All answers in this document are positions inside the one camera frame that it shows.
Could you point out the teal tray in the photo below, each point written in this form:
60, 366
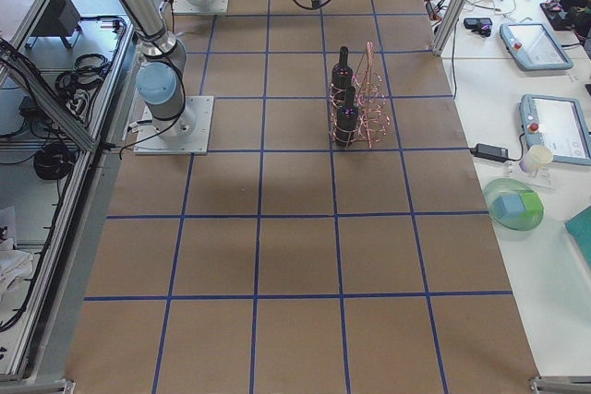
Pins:
579, 228

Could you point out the dark wine bottle front slot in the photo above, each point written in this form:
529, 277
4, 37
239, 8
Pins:
346, 119

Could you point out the dark wine bottle slot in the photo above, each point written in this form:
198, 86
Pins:
346, 119
342, 75

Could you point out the blue foam cube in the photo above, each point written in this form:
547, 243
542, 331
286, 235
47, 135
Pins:
507, 207

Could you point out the copper wire wine basket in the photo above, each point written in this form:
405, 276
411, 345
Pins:
373, 121

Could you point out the black power adapter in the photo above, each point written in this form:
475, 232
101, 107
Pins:
490, 153

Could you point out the white paper cup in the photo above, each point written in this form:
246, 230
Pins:
535, 158

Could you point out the dark wine bottle rear slot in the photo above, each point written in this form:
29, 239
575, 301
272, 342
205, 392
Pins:
342, 75

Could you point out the lower teach pendant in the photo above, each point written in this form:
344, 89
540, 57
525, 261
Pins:
558, 124

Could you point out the green glass bowl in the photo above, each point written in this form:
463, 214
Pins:
510, 186

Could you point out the upper teach pendant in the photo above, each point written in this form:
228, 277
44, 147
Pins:
534, 47

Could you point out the teach pendant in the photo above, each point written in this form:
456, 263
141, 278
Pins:
534, 47
558, 124

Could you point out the green foam cube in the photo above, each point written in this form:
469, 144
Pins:
532, 204

